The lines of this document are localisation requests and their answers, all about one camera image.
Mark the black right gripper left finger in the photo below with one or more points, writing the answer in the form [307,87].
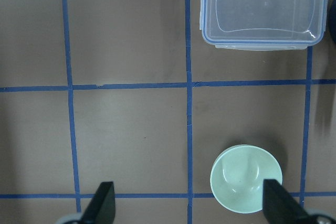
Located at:
[101,208]

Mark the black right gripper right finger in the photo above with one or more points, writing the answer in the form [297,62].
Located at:
[279,206]

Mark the green bowl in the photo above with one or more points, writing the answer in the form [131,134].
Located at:
[238,174]

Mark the dark blue saucepan with lid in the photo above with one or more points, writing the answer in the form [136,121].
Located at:
[332,21]

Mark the clear plastic food container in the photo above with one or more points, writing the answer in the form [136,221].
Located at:
[263,25]

